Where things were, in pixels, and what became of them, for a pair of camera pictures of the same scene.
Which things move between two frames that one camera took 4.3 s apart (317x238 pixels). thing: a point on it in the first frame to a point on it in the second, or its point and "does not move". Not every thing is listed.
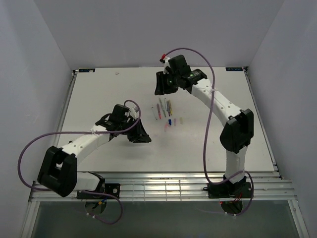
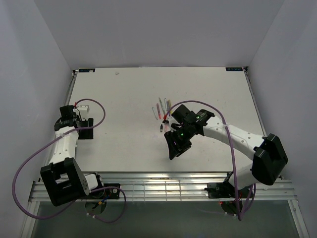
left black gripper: x=140 y=135 to x=88 y=134
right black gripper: x=161 y=88 to x=176 y=150
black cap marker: x=154 y=113 does not move
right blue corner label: x=234 y=69 does not move
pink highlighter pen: x=159 y=111 does not move
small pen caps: x=165 y=60 to x=167 y=126
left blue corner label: x=86 y=70 does not move
